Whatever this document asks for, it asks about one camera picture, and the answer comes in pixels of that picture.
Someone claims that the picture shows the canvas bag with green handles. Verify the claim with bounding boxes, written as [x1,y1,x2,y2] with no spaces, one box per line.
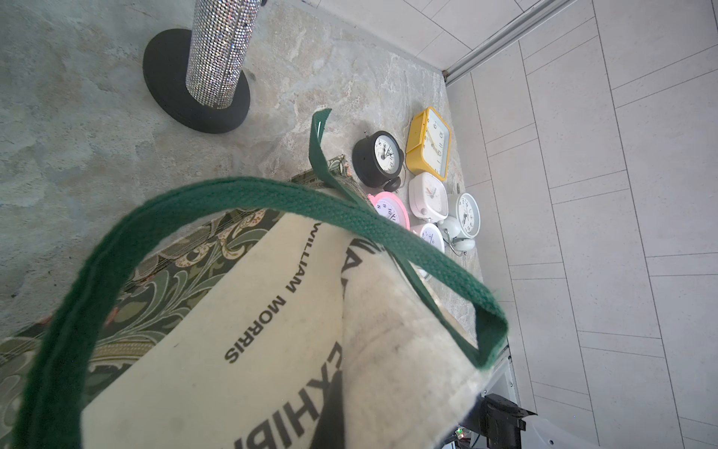
[1,110,508,448]

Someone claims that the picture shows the white square alarm clock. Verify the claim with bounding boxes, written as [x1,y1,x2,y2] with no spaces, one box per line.
[409,172,449,223]

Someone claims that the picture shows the yellow square alarm clock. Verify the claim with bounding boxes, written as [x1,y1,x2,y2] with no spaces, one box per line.
[406,107,452,181]

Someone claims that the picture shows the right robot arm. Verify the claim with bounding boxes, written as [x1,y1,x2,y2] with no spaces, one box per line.
[460,394,598,449]

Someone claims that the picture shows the pink twin-bell alarm clock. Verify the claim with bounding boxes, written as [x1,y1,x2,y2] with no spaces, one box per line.
[368,192,411,229]

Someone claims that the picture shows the small black alarm clock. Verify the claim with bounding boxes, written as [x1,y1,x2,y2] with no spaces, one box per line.
[352,131,405,193]

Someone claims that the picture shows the rhinestone stand with black base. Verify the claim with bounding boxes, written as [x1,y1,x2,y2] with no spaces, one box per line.
[142,0,266,134]

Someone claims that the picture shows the white round alarm clock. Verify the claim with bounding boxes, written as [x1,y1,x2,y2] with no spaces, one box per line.
[411,223,445,254]

